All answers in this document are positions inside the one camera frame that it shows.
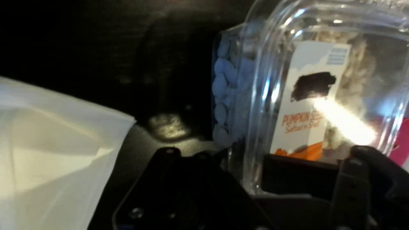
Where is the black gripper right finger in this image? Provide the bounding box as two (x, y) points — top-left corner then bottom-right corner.
(330, 145), (409, 230)

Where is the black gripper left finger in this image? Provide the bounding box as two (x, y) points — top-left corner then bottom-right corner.
(112, 146), (273, 230)

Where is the clear plastic lunchbox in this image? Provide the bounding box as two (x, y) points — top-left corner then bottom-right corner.
(211, 0), (409, 196)

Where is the red snack bowl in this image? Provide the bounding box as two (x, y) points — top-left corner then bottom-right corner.
(388, 116), (409, 169)

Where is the white paper sheet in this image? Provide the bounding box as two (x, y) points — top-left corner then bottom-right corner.
(0, 76), (138, 230)

